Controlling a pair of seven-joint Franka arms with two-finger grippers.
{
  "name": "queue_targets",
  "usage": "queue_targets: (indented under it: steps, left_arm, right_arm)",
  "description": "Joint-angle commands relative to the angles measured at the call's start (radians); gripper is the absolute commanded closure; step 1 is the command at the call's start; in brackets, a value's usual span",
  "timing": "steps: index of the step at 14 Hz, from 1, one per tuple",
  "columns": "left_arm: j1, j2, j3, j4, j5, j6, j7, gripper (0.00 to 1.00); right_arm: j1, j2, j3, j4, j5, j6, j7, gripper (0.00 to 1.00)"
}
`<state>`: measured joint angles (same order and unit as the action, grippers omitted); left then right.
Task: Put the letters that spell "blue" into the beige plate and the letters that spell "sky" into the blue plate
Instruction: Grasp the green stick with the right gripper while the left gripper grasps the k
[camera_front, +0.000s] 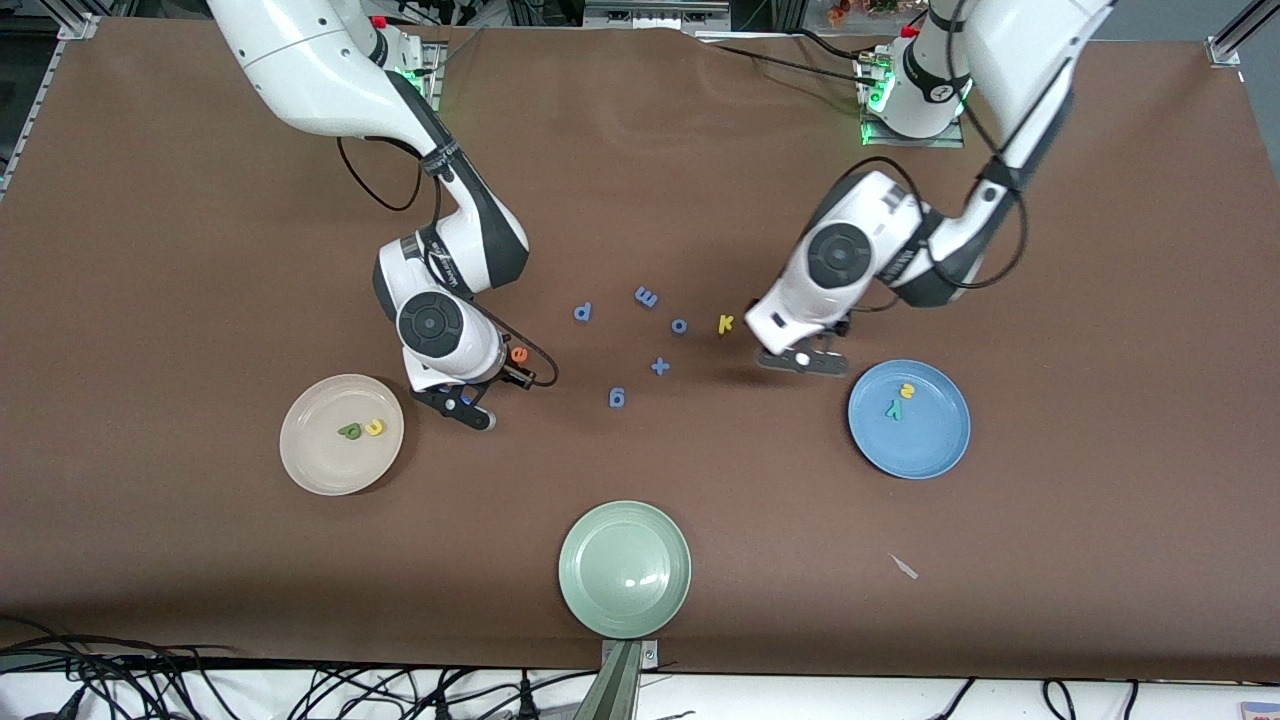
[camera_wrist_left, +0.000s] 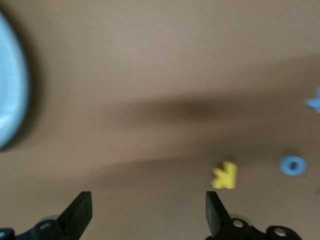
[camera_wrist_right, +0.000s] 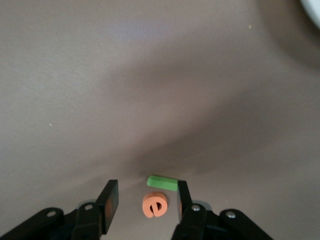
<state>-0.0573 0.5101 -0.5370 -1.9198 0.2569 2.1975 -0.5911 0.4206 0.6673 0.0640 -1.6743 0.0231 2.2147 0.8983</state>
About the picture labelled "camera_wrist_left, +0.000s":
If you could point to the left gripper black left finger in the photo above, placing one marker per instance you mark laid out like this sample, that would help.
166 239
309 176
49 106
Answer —
73 217

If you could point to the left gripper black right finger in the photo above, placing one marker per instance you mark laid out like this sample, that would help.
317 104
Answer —
218 222

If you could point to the yellow foam letter k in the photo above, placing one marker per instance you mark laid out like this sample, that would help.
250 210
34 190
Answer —
226 177

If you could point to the blue foam letter o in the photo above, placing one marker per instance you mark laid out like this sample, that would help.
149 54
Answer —
282 166

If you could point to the blue round plate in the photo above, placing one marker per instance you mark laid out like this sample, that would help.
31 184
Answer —
10 87

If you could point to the blue foam letter x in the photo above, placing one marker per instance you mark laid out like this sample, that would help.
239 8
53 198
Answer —
315 102

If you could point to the brown table cover sheet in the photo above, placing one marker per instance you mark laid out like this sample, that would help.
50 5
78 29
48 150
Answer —
150 62

